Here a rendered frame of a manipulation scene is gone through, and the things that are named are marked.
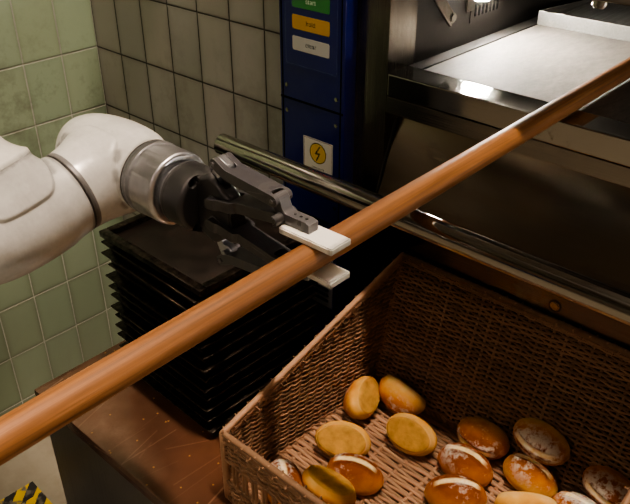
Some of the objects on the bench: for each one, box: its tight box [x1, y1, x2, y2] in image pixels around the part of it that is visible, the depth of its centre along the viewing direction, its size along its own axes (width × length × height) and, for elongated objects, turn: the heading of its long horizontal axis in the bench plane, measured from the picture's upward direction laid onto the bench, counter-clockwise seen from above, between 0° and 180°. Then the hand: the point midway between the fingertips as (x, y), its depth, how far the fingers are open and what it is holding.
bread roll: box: [386, 413, 437, 456], centre depth 134 cm, size 6×10×7 cm
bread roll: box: [379, 375, 426, 416], centre depth 142 cm, size 6×10×7 cm
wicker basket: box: [219, 252, 630, 504], centre depth 119 cm, size 49×56×28 cm
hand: (314, 252), depth 76 cm, fingers closed on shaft, 3 cm apart
